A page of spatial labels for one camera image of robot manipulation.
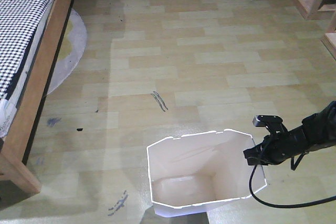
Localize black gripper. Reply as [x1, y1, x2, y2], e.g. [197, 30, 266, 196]
[243, 127, 307, 165]

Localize white plastic trash bin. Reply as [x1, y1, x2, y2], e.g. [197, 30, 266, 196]
[146, 129, 267, 217]

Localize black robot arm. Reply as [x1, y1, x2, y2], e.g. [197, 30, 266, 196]
[243, 101, 335, 165]

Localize round grey rug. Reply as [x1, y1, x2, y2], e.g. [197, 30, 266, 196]
[47, 8, 87, 94]

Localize black white checkered bedding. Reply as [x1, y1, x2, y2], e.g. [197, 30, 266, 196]
[1, 0, 54, 137]

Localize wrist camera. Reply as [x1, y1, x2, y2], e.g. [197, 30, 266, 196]
[253, 115, 288, 134]

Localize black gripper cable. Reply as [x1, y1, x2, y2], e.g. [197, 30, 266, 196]
[248, 165, 336, 208]

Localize wooden bed frame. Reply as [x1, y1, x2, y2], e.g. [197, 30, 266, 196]
[1, 0, 73, 194]

